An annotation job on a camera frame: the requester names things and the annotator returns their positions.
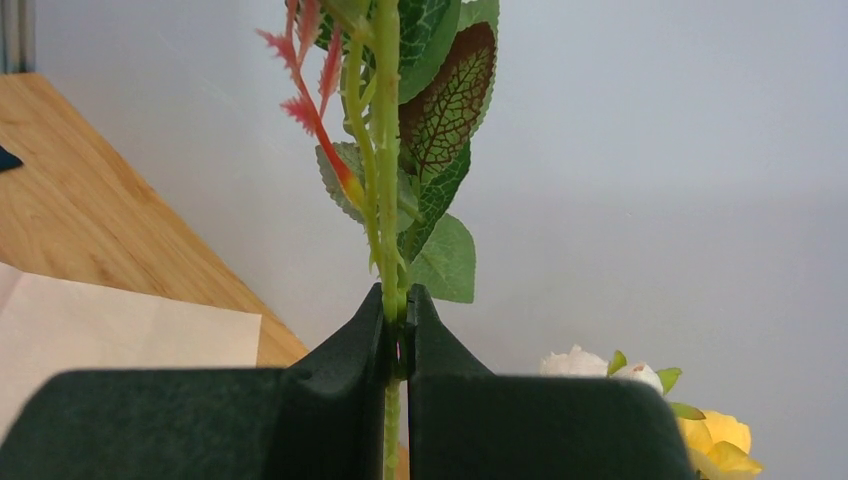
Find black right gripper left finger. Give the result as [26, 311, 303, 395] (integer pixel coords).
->
[1, 285, 387, 479]

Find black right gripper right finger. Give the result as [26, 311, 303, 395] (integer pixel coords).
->
[406, 285, 695, 480]

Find pink paper flower wrap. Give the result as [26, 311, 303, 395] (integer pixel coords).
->
[1, 264, 262, 433]

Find pale pink rose stem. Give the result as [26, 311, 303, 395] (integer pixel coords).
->
[538, 344, 683, 396]

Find yellow and pink flowers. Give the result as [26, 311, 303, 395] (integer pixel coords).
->
[669, 402, 764, 480]

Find dark blue cloth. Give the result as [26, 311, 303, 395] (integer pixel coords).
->
[0, 146, 23, 173]

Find aluminium frame post left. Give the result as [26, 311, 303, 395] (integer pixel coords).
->
[1, 0, 36, 74]

